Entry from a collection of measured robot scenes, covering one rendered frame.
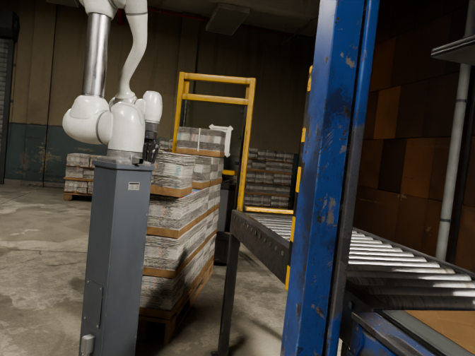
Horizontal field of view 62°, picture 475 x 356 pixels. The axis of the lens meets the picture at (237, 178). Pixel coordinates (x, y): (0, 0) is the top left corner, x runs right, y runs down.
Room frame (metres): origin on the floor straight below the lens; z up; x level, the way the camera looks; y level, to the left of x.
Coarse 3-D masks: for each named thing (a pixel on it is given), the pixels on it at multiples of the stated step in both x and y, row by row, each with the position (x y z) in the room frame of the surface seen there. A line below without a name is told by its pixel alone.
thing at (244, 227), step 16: (240, 224) 1.90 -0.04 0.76; (256, 224) 1.71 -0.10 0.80; (240, 240) 1.87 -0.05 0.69; (256, 240) 1.63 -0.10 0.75; (272, 240) 1.44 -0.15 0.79; (256, 256) 1.61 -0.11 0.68; (272, 256) 1.42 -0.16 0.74; (272, 272) 1.40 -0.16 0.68; (352, 288) 0.93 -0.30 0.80; (352, 304) 0.87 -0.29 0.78; (368, 304) 0.82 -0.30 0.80; (384, 304) 0.83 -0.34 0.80; (352, 320) 0.87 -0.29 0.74
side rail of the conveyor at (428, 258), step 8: (360, 232) 1.78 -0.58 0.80; (368, 232) 1.80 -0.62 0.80; (384, 240) 1.64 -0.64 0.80; (400, 248) 1.51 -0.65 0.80; (408, 248) 1.52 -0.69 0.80; (424, 256) 1.39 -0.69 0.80; (432, 256) 1.40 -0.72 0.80; (440, 264) 1.30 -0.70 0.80; (448, 264) 1.30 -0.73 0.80; (456, 272) 1.23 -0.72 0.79; (464, 272) 1.21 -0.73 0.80; (472, 272) 1.23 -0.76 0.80
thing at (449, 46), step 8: (456, 40) 0.68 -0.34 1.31; (464, 40) 0.66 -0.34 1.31; (472, 40) 0.64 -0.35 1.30; (440, 48) 0.71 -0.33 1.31; (448, 48) 0.69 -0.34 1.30; (456, 48) 0.67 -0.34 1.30; (464, 48) 0.66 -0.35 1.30; (472, 48) 0.66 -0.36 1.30; (432, 56) 0.73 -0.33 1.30; (440, 56) 0.71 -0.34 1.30; (448, 56) 0.71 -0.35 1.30; (456, 56) 0.71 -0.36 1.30; (464, 56) 0.70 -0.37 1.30; (472, 56) 0.70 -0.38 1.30; (472, 64) 0.75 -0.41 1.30
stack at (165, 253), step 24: (192, 192) 2.50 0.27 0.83; (168, 216) 2.16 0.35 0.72; (192, 216) 2.48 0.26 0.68; (168, 240) 2.16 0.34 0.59; (192, 240) 2.53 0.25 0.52; (144, 264) 2.17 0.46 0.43; (168, 264) 2.16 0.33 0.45; (192, 264) 2.63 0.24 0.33; (144, 288) 2.17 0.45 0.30; (168, 288) 2.16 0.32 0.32; (192, 288) 2.76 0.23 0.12; (144, 336) 2.17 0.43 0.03; (168, 336) 2.16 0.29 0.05
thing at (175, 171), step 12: (168, 156) 2.12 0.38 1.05; (180, 156) 2.12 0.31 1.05; (192, 156) 2.30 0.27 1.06; (156, 168) 2.12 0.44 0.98; (168, 168) 2.12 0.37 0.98; (180, 168) 2.11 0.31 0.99; (192, 168) 2.35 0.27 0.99; (156, 180) 2.12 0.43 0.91; (168, 180) 2.11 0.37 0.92; (180, 180) 2.11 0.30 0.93; (180, 192) 2.13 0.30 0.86
